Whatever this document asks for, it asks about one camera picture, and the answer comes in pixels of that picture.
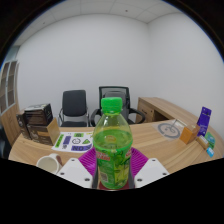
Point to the open brown cardboard box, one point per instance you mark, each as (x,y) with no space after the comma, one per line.
(41,134)

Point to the orange-brown box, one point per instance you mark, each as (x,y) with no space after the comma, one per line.
(188,134)

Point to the small green box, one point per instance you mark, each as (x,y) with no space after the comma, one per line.
(210,139)

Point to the wooden side desk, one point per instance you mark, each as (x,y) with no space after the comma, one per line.
(160,108)

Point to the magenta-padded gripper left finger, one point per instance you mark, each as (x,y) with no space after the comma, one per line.
(75,171)

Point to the cream and brown ceramic cup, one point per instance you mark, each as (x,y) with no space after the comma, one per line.
(48,164)

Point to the small blue box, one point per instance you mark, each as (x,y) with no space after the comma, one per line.
(210,152)

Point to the white sticker sheet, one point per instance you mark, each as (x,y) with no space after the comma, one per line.
(71,141)

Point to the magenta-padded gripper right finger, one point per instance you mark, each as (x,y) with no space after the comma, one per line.
(146,171)

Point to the black mesh office chair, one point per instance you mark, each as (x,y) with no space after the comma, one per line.
(128,100)

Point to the purple standing box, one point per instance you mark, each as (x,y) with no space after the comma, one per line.
(204,120)

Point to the small beige box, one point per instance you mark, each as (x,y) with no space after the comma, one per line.
(202,142)

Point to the black fabric visitor chair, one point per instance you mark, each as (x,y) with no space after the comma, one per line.
(74,105)

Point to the green drink bottle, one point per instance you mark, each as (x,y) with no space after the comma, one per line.
(112,150)

